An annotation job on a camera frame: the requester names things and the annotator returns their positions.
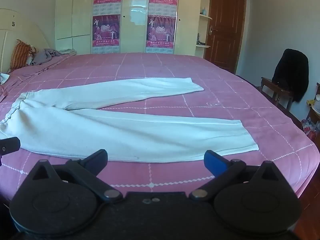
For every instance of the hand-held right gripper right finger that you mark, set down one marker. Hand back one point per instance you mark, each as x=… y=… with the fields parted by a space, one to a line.
x=212 y=162

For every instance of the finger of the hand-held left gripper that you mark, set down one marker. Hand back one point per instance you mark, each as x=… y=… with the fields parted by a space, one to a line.
x=10 y=146

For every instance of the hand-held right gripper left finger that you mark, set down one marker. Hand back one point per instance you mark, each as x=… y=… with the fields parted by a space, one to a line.
x=100 y=158

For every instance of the white pants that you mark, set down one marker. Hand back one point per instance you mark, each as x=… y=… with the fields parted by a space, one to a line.
x=125 y=130

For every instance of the pink checked bed sheet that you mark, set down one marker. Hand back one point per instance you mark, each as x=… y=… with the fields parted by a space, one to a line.
x=225 y=105

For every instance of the orange striped pillow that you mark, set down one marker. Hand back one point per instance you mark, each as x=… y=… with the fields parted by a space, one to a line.
x=21 y=55

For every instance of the wooden chair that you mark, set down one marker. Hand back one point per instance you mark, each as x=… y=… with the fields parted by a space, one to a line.
x=272 y=86

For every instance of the grey cloth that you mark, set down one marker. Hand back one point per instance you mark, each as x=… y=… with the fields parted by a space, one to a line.
x=46 y=56

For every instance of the colourful plastic bag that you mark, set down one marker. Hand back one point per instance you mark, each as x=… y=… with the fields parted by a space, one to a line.
x=310 y=128

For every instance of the wooden side table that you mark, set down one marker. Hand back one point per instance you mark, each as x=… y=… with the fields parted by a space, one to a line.
x=315 y=112

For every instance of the cream headboard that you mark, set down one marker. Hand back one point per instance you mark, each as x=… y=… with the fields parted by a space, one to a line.
x=25 y=30

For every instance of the black jacket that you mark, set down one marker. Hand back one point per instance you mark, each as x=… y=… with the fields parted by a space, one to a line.
x=291 y=72

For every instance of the small dark item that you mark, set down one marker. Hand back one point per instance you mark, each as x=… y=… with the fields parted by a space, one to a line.
x=199 y=40

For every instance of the cream wardrobe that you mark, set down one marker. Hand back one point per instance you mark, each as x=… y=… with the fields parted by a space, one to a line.
x=133 y=30

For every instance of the cream corner shelf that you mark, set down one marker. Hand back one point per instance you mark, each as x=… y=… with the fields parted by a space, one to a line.
x=203 y=22

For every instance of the brown wooden door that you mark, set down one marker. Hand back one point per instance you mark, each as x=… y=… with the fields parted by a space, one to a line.
x=225 y=17

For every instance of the small blue item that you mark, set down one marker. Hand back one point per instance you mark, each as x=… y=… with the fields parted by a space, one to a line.
x=203 y=11

